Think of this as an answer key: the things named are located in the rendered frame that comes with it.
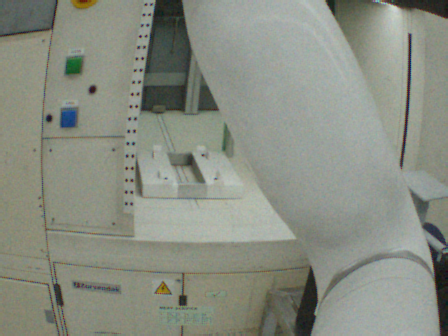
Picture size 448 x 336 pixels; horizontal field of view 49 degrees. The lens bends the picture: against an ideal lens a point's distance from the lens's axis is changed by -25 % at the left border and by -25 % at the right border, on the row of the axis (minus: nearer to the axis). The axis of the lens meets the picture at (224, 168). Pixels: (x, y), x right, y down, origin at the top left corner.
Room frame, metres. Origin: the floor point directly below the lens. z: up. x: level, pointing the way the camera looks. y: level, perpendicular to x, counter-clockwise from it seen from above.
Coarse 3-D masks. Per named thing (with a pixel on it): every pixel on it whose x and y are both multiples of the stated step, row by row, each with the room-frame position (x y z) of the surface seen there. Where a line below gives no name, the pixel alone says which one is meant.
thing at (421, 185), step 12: (408, 180) 0.84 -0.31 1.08; (420, 180) 0.85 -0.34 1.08; (432, 180) 0.86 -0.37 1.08; (420, 192) 0.79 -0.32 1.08; (432, 192) 0.80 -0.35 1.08; (444, 192) 0.80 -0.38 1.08; (420, 204) 0.82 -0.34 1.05; (420, 216) 0.82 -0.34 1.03; (432, 240) 0.77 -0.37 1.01; (444, 252) 0.72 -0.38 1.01; (444, 264) 0.75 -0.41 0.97; (444, 276) 0.76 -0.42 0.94
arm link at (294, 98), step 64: (192, 0) 0.39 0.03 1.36; (256, 0) 0.34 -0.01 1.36; (320, 0) 0.36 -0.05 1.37; (256, 64) 0.33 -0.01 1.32; (320, 64) 0.33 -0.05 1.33; (256, 128) 0.34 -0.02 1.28; (320, 128) 0.33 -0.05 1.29; (384, 128) 0.36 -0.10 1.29; (320, 192) 0.33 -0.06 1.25; (384, 192) 0.35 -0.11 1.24; (320, 256) 0.40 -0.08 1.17; (384, 256) 0.38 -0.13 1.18
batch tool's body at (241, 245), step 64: (64, 0) 0.96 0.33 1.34; (128, 0) 0.99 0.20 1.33; (384, 0) 1.20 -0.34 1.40; (64, 64) 0.96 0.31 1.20; (128, 64) 0.99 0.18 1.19; (384, 64) 1.29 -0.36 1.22; (64, 128) 0.97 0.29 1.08; (128, 128) 0.99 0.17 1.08; (192, 128) 1.72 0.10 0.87; (64, 192) 0.97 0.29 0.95; (128, 192) 0.99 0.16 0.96; (256, 192) 1.29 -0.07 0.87; (64, 256) 0.96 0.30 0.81; (128, 256) 0.99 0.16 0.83; (192, 256) 1.02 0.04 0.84; (256, 256) 1.05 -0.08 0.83; (128, 320) 0.99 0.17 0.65; (256, 320) 1.06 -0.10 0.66
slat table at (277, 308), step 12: (288, 288) 1.04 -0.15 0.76; (300, 288) 1.04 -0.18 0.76; (276, 300) 0.99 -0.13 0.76; (288, 300) 1.02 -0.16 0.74; (300, 300) 0.99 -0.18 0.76; (264, 312) 1.03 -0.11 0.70; (276, 312) 0.96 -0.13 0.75; (288, 312) 0.94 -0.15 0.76; (264, 324) 1.01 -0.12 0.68; (276, 324) 1.01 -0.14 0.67; (288, 324) 0.89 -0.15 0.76
